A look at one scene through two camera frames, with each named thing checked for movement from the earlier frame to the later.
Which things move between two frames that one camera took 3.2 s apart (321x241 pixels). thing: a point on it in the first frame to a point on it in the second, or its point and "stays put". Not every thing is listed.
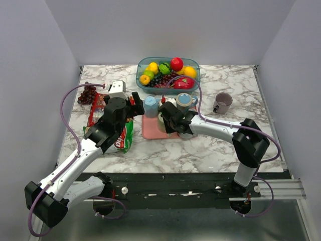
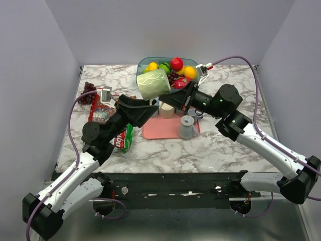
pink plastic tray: (150, 129) stays put
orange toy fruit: (190, 72) stays put
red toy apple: (176, 64) stays put
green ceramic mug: (161, 123) to (153, 84)
